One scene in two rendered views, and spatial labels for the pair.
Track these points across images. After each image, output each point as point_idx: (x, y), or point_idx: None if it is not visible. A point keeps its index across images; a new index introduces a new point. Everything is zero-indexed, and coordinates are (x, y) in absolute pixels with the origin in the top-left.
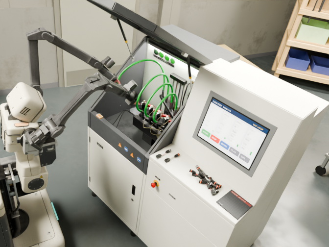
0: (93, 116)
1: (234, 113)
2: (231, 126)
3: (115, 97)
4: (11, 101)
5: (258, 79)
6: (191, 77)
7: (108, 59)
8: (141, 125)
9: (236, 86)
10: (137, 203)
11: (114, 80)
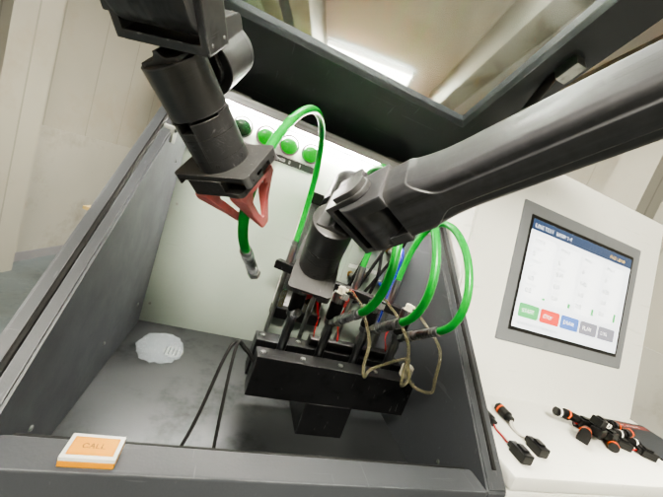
0: (21, 487)
1: (579, 244)
2: (577, 273)
3: (101, 306)
4: None
5: None
6: None
7: (234, 20)
8: (305, 377)
9: (572, 183)
10: None
11: (261, 171)
